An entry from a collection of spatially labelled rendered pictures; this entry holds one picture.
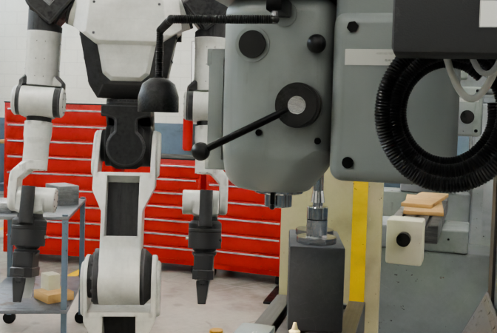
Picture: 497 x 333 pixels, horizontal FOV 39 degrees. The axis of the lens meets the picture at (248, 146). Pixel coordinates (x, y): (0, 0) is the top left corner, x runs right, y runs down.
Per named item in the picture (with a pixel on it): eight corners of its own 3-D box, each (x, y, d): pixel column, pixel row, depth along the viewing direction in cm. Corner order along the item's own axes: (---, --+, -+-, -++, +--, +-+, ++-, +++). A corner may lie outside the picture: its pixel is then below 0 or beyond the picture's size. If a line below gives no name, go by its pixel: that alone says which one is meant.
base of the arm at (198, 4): (191, 41, 201) (179, 2, 200) (234, 27, 202) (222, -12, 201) (191, 34, 186) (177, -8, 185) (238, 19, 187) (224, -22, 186)
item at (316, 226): (305, 237, 158) (305, 212, 157) (307, 234, 162) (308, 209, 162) (326, 238, 157) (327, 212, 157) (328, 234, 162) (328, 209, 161)
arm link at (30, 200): (15, 229, 189) (19, 186, 191) (55, 231, 190) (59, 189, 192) (4, 229, 178) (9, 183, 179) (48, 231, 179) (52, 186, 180)
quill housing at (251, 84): (211, 192, 115) (216, -7, 113) (242, 180, 135) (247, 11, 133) (328, 199, 111) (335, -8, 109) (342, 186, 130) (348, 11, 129)
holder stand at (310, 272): (286, 331, 155) (289, 240, 154) (286, 303, 177) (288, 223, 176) (342, 333, 154) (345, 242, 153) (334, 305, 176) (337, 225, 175)
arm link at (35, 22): (32, 34, 195) (36, -16, 195) (66, 36, 196) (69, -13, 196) (24, 28, 184) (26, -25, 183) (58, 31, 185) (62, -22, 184)
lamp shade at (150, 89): (136, 111, 128) (137, 76, 128) (176, 112, 130) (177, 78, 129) (139, 111, 121) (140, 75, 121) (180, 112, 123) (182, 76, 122)
